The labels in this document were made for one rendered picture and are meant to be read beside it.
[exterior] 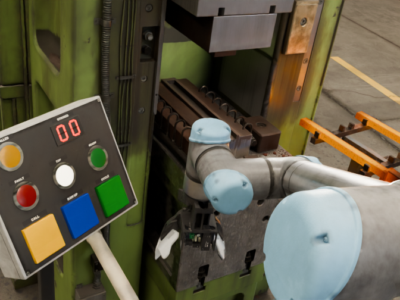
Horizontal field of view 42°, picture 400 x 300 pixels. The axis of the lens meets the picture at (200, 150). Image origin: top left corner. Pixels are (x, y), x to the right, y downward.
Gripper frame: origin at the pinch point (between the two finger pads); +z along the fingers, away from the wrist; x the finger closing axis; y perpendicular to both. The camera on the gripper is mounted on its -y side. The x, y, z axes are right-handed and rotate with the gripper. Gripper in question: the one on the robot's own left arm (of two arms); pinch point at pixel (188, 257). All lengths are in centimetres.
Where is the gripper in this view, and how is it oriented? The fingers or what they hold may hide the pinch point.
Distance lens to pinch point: 118.1
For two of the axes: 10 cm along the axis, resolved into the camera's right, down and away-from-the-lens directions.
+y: 1.2, 5.3, -8.4
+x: 9.8, 0.4, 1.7
